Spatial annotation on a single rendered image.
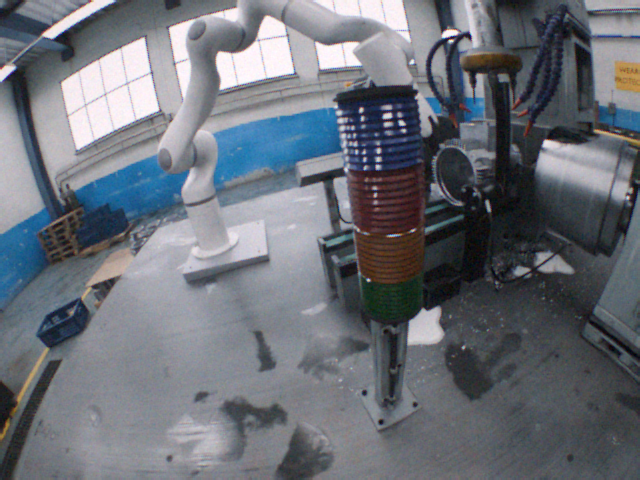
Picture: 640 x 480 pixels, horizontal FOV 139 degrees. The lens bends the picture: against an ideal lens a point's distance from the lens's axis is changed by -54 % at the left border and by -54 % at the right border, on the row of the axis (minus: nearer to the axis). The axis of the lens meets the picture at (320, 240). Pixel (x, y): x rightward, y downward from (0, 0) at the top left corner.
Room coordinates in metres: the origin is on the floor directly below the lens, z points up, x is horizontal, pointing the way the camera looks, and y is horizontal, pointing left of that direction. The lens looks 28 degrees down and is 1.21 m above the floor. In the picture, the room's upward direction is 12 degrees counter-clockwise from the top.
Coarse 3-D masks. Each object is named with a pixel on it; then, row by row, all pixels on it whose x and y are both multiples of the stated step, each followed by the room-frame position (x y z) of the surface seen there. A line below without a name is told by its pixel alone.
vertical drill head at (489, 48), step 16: (480, 0) 0.57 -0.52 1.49; (480, 16) 0.58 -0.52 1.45; (496, 16) 0.56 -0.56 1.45; (480, 32) 0.58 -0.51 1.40; (496, 32) 0.56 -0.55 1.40; (480, 48) 0.57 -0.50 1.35; (496, 48) 0.54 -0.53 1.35; (464, 64) 0.61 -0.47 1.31; (480, 64) 0.56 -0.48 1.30; (496, 64) 0.53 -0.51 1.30; (512, 64) 0.51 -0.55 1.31; (496, 80) 0.54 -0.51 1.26; (512, 80) 0.57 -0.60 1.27
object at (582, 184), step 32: (576, 128) 0.34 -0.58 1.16; (544, 160) 0.34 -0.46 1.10; (576, 160) 0.28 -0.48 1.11; (608, 160) 0.22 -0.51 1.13; (544, 192) 0.33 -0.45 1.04; (576, 192) 0.26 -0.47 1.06; (608, 192) 0.20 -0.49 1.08; (544, 224) 0.33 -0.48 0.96; (576, 224) 0.25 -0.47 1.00; (608, 224) 0.19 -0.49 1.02; (608, 256) 0.18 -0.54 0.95
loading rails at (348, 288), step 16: (432, 208) 0.60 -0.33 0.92; (448, 208) 0.59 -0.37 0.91; (496, 208) 0.51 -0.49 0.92; (512, 208) 0.54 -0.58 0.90; (432, 224) 0.58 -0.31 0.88; (448, 224) 0.48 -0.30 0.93; (464, 224) 0.48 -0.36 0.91; (496, 224) 0.52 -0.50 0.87; (512, 224) 0.54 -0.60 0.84; (320, 240) 0.52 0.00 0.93; (336, 240) 0.53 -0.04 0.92; (352, 240) 0.52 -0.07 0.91; (432, 240) 0.46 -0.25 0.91; (448, 240) 0.47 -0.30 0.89; (464, 240) 0.49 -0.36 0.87; (496, 240) 0.52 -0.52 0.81; (512, 240) 0.50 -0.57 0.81; (336, 256) 0.44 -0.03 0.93; (352, 256) 0.45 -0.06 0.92; (432, 256) 0.46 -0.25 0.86; (448, 256) 0.47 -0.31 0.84; (336, 272) 0.43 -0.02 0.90; (352, 272) 0.41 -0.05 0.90; (352, 288) 0.41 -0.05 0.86; (352, 304) 0.41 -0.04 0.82
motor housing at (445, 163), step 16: (448, 144) 0.59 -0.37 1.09; (464, 144) 0.53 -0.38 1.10; (480, 144) 0.54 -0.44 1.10; (432, 160) 0.65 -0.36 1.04; (448, 160) 0.64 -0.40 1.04; (464, 160) 0.66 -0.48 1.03; (480, 160) 0.51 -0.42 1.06; (448, 176) 0.64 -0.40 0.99; (464, 176) 0.65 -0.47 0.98; (480, 176) 0.48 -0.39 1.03; (512, 176) 0.50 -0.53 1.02; (448, 192) 0.61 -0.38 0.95
